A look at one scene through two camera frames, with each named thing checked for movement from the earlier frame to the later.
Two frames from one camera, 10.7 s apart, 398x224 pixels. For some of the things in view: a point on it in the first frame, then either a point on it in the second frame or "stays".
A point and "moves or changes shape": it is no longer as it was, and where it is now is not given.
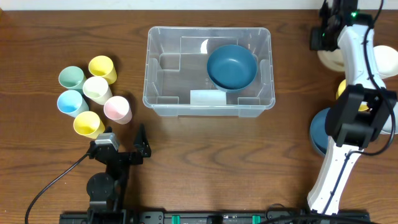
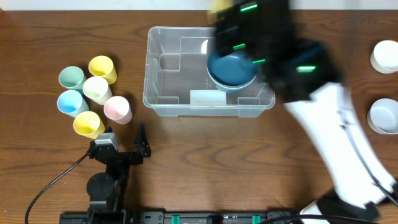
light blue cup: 71,103 stays
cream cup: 96,88 stays
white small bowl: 386,59 moves or changes shape
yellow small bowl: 363,106 -> 216,5
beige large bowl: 334,60 -> 232,79
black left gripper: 121,156 stays
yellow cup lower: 88,124 stays
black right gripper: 325,35 -> 233,37
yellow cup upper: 102,66 stays
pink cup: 117,108 stays
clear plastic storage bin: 209,71 stays
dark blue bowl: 318,131 moves or changes shape
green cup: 73,78 stays
